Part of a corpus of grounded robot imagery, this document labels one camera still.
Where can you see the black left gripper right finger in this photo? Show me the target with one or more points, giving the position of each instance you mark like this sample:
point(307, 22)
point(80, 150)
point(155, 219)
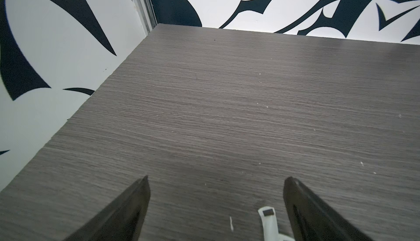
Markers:
point(312, 219)

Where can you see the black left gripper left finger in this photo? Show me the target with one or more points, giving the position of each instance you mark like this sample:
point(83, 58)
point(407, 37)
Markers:
point(121, 220)

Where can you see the small white paper scrap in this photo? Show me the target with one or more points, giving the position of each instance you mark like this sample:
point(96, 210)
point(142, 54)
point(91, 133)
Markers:
point(231, 223)

